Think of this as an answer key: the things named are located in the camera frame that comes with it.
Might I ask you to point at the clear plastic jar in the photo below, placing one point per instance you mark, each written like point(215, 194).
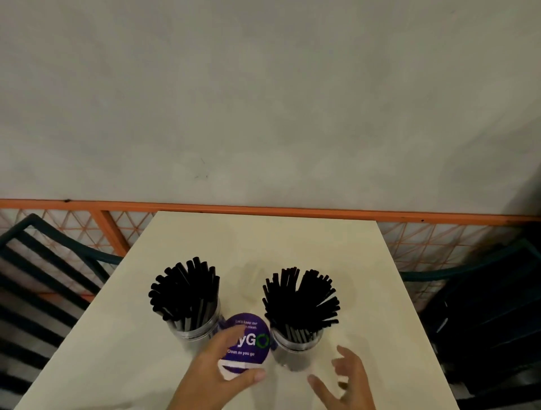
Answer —
point(296, 352)
point(196, 333)

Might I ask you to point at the black straw bundle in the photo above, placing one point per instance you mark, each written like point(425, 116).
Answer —
point(186, 291)
point(300, 302)

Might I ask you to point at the dark green slatted chair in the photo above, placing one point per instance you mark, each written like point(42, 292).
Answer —
point(486, 304)
point(38, 279)

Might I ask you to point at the orange mesh fence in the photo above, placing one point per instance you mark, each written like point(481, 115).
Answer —
point(296, 211)

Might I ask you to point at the person's right hand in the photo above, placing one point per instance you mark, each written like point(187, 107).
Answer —
point(351, 384)

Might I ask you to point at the round purple sticker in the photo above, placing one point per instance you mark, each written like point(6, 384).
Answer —
point(251, 338)

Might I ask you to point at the person's left hand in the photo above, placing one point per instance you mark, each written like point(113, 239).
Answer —
point(203, 380)

